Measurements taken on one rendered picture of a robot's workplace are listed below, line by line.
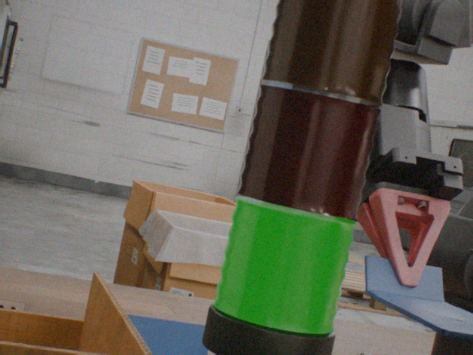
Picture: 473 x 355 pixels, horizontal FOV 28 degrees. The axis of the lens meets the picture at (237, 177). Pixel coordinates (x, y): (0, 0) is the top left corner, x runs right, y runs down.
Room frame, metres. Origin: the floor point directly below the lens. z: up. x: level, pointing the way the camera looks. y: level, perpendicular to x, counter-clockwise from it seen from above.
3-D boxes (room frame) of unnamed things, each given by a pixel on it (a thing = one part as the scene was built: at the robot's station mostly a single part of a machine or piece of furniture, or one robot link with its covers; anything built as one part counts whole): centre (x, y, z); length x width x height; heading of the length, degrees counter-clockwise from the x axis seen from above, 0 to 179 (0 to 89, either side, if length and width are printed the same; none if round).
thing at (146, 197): (4.84, 0.23, 0.43); 0.57 x 0.53 x 0.58; 18
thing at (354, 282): (7.30, -1.07, 0.07); 1.20 x 1.00 x 0.14; 105
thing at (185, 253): (4.25, 0.03, 0.40); 0.66 x 0.62 x 0.50; 14
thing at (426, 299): (0.71, -0.17, 1.01); 0.15 x 0.07 x 0.03; 16
